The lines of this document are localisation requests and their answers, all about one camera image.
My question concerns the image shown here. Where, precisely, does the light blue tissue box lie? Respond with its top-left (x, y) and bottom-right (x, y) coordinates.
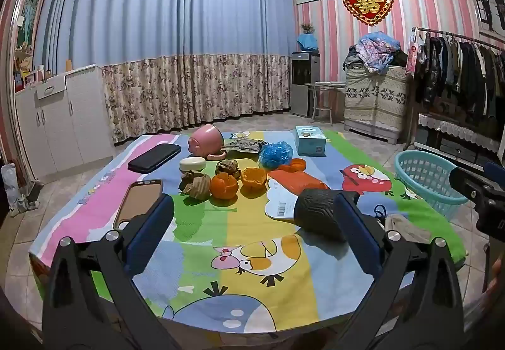
top-left (294, 126), bottom-right (327, 157)

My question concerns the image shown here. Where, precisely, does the low shelf with lace cloth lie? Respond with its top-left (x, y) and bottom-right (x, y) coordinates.
top-left (414, 111), bottom-right (502, 173)

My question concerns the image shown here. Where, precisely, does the cartoon bird tablecloth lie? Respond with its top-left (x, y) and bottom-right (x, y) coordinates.
top-left (29, 129), bottom-right (468, 335)

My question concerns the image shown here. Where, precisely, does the orange white packet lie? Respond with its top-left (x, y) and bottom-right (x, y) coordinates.
top-left (264, 169), bottom-right (332, 220)

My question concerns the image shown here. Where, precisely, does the grey cloth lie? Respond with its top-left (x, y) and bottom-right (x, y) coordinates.
top-left (384, 214), bottom-right (432, 244)

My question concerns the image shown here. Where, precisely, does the black ribbed cylinder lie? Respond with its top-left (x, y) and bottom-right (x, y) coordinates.
top-left (294, 188), bottom-right (359, 242)

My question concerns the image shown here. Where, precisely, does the pink hanging bag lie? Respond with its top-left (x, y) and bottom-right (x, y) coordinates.
top-left (406, 40), bottom-right (425, 77)

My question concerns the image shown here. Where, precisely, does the blue bag on dispenser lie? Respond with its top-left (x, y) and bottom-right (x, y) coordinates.
top-left (297, 33), bottom-right (319, 53)

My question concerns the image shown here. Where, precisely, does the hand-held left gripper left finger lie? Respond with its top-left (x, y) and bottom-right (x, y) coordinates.
top-left (41, 194), bottom-right (176, 350)

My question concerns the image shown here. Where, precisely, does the white soap bar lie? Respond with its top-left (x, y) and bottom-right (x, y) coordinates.
top-left (179, 157), bottom-right (207, 173)

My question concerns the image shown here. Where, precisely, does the teal plastic basket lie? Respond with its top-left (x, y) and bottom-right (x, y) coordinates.
top-left (395, 150), bottom-right (470, 221)

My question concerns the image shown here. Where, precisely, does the pile of clothes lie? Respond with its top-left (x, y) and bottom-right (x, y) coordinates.
top-left (342, 32), bottom-right (409, 75)

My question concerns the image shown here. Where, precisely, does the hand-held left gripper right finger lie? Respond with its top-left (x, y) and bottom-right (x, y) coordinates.
top-left (333, 192), bottom-right (466, 350)

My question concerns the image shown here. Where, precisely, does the pink mug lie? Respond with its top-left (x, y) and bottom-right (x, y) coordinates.
top-left (187, 125), bottom-right (227, 159)

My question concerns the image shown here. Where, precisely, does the blue mesh bath sponge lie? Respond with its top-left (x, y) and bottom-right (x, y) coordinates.
top-left (258, 141), bottom-right (294, 170)

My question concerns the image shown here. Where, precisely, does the cabinet with patterned cover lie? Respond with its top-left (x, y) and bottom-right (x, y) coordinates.
top-left (343, 64), bottom-right (411, 143)

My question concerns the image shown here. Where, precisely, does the phone with brown case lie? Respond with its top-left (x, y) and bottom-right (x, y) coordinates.
top-left (112, 178), bottom-right (164, 230)

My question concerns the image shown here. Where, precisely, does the grey plastic bag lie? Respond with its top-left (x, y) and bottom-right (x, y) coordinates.
top-left (2, 163), bottom-right (44, 217)

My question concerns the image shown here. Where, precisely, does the row of hanging clothes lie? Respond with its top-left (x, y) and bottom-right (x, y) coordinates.
top-left (414, 32), bottom-right (505, 120)

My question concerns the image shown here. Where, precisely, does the blue floral curtain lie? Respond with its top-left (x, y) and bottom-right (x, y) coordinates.
top-left (33, 0), bottom-right (294, 146)

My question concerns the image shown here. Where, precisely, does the white cabinet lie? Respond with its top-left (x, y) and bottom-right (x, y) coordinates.
top-left (14, 64), bottom-right (117, 181)

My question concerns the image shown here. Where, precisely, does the black phone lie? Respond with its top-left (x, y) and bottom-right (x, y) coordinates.
top-left (127, 143), bottom-right (181, 174)

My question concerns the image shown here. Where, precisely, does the water dispenser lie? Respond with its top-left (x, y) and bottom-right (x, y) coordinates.
top-left (290, 51), bottom-right (321, 117)

